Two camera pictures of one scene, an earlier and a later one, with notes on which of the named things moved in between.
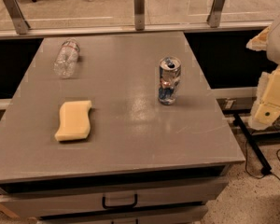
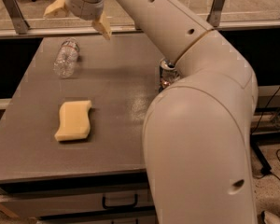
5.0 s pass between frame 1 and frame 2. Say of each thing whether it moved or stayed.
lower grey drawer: stayed
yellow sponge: stayed
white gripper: moved
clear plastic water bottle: stayed
